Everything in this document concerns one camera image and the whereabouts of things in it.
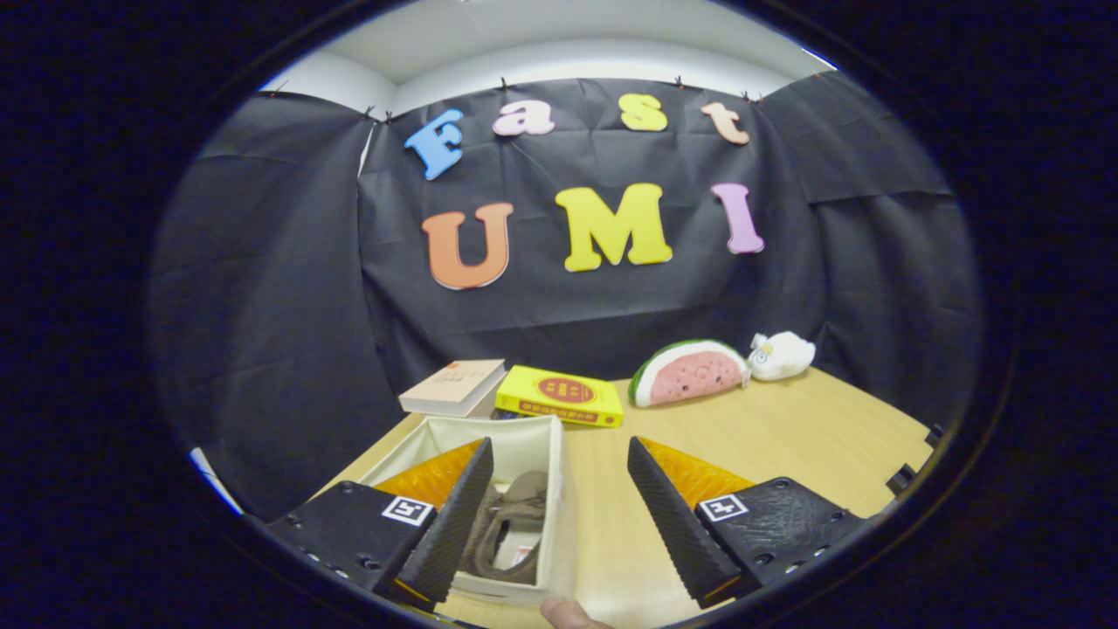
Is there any white plush toy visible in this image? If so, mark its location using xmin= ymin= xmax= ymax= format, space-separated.
xmin=748 ymin=330 xmax=817 ymax=383

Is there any beige paperback book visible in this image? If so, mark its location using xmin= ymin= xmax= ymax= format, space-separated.
xmin=398 ymin=359 xmax=507 ymax=418

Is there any black backdrop cloth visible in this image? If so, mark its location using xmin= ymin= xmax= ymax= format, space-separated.
xmin=148 ymin=70 xmax=983 ymax=521

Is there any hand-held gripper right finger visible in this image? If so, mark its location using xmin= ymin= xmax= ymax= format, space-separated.
xmin=627 ymin=437 xmax=870 ymax=611

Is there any watermelon slice plush toy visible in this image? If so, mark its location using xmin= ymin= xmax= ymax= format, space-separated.
xmin=628 ymin=339 xmax=752 ymax=409

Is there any brown suede shoe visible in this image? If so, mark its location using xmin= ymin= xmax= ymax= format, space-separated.
xmin=489 ymin=472 xmax=549 ymax=584
xmin=459 ymin=489 xmax=518 ymax=577

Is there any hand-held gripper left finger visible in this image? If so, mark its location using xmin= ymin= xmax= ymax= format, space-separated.
xmin=266 ymin=437 xmax=495 ymax=612

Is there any cream fabric storage box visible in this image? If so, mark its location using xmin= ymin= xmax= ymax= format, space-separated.
xmin=358 ymin=414 xmax=577 ymax=607

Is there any yellow book with red circle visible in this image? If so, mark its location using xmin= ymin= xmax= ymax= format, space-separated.
xmin=494 ymin=365 xmax=625 ymax=429

